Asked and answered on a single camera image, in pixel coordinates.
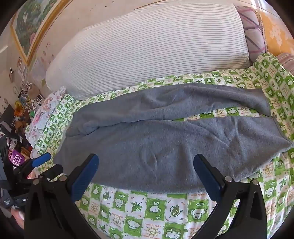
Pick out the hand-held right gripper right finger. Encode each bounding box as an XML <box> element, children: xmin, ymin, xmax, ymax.
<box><xmin>193</xmin><ymin>154</ymin><xmax>268</xmax><ymax>239</ymax></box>

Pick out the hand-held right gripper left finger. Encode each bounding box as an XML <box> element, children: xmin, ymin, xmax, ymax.
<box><xmin>24</xmin><ymin>154</ymin><xmax>100</xmax><ymax>239</ymax></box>

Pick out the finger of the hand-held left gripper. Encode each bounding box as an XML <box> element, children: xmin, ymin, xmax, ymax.
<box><xmin>14</xmin><ymin>152</ymin><xmax>52</xmax><ymax>178</ymax></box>
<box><xmin>27</xmin><ymin>164</ymin><xmax>64</xmax><ymax>182</ymax></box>

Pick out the purple snack packet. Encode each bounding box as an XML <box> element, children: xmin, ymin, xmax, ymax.
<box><xmin>9</xmin><ymin>149</ymin><xmax>29</xmax><ymax>166</ymax></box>

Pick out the floral bed sheet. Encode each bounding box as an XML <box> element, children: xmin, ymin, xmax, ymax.
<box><xmin>25</xmin><ymin>86</ymin><xmax>67</xmax><ymax>138</ymax></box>

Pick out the brown paper bag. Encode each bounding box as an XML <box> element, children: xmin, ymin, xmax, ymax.
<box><xmin>28</xmin><ymin>84</ymin><xmax>42</xmax><ymax>100</ymax></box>

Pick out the green patterned blanket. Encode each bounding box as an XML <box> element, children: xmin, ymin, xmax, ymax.
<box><xmin>25</xmin><ymin>52</ymin><xmax>294</xmax><ymax>239</ymax></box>

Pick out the white striped pillow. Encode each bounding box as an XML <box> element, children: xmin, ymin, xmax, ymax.
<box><xmin>45</xmin><ymin>5</ymin><xmax>251</xmax><ymax>100</ymax></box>

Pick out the gold framed landscape painting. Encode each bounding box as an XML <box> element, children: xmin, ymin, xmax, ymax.
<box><xmin>10</xmin><ymin>0</ymin><xmax>71</xmax><ymax>65</ymax></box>

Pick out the pink striped cloth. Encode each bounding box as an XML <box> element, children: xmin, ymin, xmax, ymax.
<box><xmin>276</xmin><ymin>52</ymin><xmax>294</xmax><ymax>74</ymax></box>

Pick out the purple plaid pillow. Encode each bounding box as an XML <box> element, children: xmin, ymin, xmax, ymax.
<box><xmin>236</xmin><ymin>6</ymin><xmax>268</xmax><ymax>63</ymax></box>

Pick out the orange floral cloth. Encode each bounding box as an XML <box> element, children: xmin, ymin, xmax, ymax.
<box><xmin>257</xmin><ymin>0</ymin><xmax>294</xmax><ymax>58</ymax></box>

